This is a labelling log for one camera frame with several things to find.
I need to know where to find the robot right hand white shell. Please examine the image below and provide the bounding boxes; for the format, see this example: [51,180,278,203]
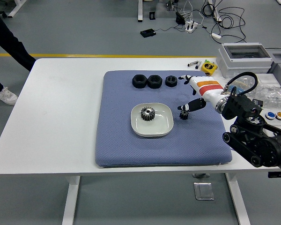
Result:
[177,74,225,112]

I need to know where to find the large dark metal gear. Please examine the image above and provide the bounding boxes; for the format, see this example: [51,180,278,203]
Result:
[140,106,156,122]

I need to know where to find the small black hex nut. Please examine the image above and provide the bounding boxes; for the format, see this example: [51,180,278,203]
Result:
[165,75,178,87]

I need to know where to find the large black hex nut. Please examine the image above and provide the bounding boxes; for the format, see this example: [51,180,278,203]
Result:
[132,74,148,89]
[147,74,163,89]

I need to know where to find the small white box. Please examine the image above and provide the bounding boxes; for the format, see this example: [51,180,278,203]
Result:
[257,73,280,89]

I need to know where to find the three-button grey control box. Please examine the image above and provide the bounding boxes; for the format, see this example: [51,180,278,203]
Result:
[259,107,281,128]

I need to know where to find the yellow tape measure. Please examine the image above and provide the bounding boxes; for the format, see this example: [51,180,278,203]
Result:
[200,60,219,76]

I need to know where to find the bag of resistors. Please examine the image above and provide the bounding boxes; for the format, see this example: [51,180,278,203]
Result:
[224,78,258,97]

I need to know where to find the small black circuit board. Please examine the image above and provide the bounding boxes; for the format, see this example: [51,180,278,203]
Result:
[251,98,264,110]

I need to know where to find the white square dish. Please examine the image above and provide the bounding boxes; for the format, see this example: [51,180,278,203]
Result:
[130,102,175,138]

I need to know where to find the white power strip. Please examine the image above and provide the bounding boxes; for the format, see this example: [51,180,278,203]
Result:
[185,20,200,33]

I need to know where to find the clear plastic bag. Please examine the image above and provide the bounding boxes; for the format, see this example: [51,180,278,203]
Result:
[256,83,281,108]

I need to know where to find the black charger block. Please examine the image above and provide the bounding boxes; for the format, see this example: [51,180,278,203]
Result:
[175,11,186,25]

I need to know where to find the black power adapter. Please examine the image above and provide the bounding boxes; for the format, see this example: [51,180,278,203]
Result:
[140,29,157,38]

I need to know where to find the grey metal stand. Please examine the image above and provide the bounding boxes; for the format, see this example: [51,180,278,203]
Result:
[166,0,178,11]

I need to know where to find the metal floor plate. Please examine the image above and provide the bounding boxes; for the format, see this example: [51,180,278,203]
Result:
[193,182,214,200]

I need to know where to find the blue-grey padded mat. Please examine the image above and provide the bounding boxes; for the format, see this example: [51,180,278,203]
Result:
[95,70,233,167]

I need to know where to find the white table leg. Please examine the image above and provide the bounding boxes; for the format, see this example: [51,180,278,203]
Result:
[225,172,251,225]
[62,175,81,225]

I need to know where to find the person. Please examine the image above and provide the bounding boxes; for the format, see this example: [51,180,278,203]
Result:
[0,4,37,106]

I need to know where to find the grey enclosure with clear lid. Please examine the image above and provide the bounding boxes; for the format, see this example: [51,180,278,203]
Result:
[216,42,274,79]

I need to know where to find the black cable tangle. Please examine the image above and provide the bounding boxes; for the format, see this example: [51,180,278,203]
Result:
[202,0,248,44]

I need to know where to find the white desk leg with cables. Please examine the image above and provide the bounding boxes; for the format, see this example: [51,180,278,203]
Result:
[207,0,223,23]

